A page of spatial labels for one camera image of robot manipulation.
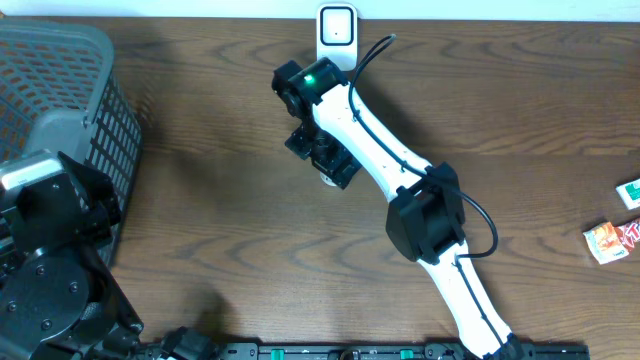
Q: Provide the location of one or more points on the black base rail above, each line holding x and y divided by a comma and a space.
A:
186, 343

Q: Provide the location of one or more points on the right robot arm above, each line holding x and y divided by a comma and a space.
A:
425, 215

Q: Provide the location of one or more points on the white barcode scanner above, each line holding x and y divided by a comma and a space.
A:
337, 34

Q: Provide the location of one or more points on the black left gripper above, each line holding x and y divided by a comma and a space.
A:
93, 208

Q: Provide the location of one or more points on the orange white tissue packet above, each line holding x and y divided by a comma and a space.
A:
604, 243

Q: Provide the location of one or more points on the green lid jar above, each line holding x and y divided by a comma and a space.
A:
327, 180

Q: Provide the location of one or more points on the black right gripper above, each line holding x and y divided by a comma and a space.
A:
328, 165

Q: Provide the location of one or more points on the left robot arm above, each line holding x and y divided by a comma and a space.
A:
59, 299

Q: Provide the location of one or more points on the grey plastic mesh basket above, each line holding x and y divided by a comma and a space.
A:
59, 93

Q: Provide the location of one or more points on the white green medicine box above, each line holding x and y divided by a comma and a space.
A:
630, 194

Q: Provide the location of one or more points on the red snack packet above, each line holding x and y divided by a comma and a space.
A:
629, 234

